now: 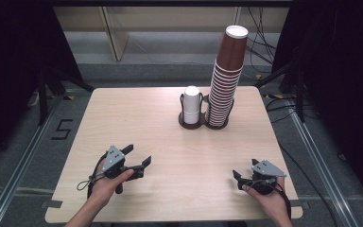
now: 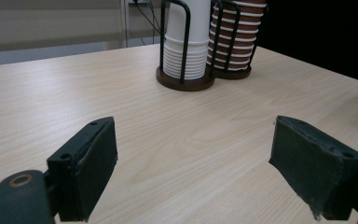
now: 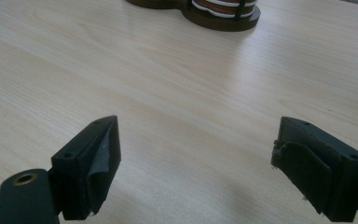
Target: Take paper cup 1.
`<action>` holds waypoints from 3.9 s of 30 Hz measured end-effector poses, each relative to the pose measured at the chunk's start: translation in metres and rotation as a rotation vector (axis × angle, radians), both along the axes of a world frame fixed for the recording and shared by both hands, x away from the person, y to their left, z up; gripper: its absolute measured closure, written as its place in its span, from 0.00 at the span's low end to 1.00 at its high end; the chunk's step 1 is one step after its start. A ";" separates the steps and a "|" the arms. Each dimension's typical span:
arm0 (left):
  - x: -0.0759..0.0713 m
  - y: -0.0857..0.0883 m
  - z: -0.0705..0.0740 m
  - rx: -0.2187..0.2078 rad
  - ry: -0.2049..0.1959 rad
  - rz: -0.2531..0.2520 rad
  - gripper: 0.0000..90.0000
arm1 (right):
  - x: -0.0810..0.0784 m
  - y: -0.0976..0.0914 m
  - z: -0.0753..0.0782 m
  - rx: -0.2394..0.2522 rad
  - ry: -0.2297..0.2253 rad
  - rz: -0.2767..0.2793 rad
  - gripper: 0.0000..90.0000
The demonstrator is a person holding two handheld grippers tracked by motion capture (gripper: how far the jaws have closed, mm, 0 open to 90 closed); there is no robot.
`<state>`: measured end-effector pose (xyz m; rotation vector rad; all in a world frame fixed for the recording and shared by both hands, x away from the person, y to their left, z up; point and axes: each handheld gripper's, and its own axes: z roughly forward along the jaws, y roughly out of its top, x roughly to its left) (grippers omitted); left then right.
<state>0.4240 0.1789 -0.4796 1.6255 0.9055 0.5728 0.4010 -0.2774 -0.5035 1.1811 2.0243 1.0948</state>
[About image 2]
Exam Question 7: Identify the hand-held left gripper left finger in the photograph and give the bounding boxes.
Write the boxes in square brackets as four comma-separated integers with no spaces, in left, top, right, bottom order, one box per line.
[47,116,118,222]

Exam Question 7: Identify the white metal post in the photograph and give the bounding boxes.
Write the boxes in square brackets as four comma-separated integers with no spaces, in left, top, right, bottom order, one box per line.
[119,0,131,49]

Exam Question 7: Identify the black wire cup holder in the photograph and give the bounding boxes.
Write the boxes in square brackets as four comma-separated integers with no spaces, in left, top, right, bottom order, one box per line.
[156,0,269,92]

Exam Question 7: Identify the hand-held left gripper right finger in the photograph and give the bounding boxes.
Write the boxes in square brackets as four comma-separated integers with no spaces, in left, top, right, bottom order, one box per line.
[268,115,358,220]

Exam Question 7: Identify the black hanging cables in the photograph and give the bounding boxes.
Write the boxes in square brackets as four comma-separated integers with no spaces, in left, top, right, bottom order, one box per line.
[132,0,163,47]

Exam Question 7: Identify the stack of brown cups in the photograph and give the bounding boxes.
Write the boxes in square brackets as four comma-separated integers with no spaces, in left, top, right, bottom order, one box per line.
[206,0,268,72]

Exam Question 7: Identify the stack of white cups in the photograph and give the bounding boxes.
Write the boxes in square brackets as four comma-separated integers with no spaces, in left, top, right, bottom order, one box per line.
[162,0,212,81]

